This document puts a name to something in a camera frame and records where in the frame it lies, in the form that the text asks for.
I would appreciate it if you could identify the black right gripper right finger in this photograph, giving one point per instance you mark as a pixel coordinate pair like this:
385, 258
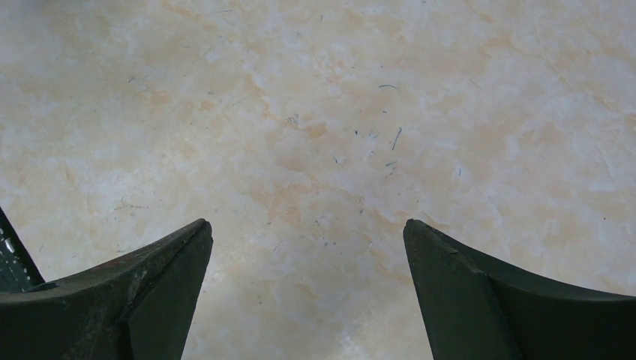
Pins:
475, 306

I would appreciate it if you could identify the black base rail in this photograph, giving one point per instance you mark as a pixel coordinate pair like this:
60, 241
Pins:
18, 270

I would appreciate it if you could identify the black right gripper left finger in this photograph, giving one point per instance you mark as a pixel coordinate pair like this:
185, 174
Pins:
137, 306

